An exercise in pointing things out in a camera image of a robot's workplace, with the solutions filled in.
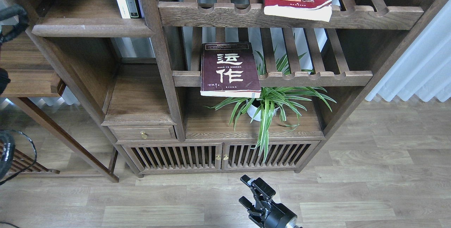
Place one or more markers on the wooden side table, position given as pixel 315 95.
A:
pixel 33 77

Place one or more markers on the green spider plant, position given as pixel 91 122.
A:
pixel 273 98

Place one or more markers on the dark wooden bookshelf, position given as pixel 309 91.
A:
pixel 136 75

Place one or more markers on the white plant pot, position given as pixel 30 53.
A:
pixel 256 111

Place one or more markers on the brass drawer knob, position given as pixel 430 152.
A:
pixel 143 135

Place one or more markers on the wooden slatted rack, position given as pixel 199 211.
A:
pixel 17 161

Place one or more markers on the white curtain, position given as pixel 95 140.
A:
pixel 424 69

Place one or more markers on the dark red book white characters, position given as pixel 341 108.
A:
pixel 229 70

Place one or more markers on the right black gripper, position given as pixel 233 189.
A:
pixel 265 212

